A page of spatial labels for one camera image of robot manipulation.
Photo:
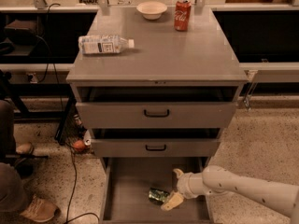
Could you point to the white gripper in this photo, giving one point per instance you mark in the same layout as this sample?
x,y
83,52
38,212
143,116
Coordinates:
x,y
184,184

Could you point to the green soda can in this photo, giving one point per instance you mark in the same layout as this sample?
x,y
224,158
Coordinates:
x,y
158,196

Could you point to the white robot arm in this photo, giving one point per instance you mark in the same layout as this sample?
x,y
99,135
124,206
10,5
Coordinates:
x,y
215,180

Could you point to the grey open bottom drawer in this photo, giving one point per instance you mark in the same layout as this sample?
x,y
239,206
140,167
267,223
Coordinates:
x,y
129,181

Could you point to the grey metal drawer cabinet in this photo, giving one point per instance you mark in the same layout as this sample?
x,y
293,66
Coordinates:
x,y
162,56

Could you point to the grey top drawer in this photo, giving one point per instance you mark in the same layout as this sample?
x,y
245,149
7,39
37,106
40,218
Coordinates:
x,y
157,107

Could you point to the grey middle drawer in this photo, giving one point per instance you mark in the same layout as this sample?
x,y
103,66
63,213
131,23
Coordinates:
x,y
193,142

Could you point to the red cola can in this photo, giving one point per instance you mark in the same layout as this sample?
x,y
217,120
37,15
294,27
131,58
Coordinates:
x,y
182,15

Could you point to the orange ball on floor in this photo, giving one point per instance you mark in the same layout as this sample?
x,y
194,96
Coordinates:
x,y
79,146

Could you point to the tan sneaker near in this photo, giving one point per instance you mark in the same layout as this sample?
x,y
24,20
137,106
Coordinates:
x,y
40,210

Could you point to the tan sneaker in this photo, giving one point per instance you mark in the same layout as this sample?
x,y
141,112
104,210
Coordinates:
x,y
40,210
25,149

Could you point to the tan sneaker far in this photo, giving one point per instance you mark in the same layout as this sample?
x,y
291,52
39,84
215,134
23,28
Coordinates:
x,y
25,149

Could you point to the clear plastic water bottle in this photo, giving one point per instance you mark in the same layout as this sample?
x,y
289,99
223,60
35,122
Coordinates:
x,y
104,44

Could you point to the person's trouser leg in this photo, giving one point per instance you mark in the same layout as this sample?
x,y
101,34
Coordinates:
x,y
13,197

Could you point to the white paper bowl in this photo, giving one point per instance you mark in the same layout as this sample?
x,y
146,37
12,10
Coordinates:
x,y
151,10

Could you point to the black middle drawer handle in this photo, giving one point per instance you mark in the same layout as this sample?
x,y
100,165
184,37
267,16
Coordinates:
x,y
155,148

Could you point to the black drawer handle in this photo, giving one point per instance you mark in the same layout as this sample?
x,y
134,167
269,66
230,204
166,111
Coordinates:
x,y
155,148
151,114

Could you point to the black top drawer handle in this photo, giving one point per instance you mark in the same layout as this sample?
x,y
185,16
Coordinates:
x,y
151,114

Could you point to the black table leg frame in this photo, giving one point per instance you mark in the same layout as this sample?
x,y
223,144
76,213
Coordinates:
x,y
60,130

